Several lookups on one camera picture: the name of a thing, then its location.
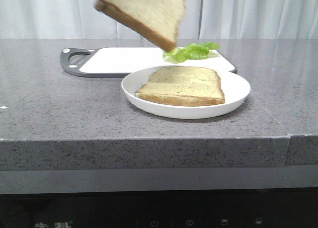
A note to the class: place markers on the white cutting board grey rim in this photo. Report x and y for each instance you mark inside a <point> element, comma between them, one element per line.
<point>121,61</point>

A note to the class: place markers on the bread slice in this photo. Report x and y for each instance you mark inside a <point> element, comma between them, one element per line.
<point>183,86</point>
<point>155,20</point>

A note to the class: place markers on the grey-white curtain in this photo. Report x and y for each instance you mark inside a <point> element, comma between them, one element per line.
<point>204,19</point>

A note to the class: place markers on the white round plate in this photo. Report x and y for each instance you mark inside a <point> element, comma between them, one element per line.
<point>234,87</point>

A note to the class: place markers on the black appliance control panel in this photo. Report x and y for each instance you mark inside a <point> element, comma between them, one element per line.
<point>243,208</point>

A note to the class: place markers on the green lettuce leaf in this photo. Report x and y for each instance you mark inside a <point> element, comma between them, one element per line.
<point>191,51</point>

